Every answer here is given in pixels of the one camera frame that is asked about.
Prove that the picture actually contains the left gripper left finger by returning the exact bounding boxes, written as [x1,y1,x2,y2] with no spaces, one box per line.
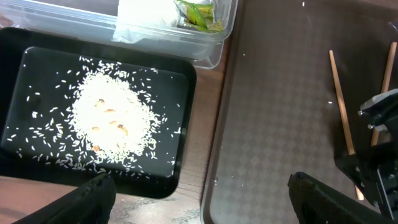
[16,174,116,224]

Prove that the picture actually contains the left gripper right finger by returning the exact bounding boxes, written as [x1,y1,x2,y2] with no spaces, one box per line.
[288,172,395,224]

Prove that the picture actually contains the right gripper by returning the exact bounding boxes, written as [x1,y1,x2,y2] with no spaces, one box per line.
[336,88,397,218]

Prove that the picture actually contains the wooden chopstick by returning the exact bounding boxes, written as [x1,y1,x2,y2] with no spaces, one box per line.
[371,42,397,146]
[328,49,365,202]

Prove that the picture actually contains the rice food scraps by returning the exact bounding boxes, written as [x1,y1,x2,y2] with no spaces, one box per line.
[1,55,187,180]

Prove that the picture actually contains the white napkin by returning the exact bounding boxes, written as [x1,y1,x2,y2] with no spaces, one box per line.
[112,0,180,44]

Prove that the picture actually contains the yellow snack wrapper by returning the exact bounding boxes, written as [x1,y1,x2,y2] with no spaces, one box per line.
[174,0,224,33]

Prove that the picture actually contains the dark brown serving tray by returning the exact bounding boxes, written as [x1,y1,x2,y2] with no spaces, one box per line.
[201,0,397,223]

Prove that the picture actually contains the black rectangular tray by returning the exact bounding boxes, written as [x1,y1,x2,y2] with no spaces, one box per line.
[1,27,197,198]

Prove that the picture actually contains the clear plastic bin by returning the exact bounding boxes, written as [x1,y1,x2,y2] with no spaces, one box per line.
[1,0,238,69]

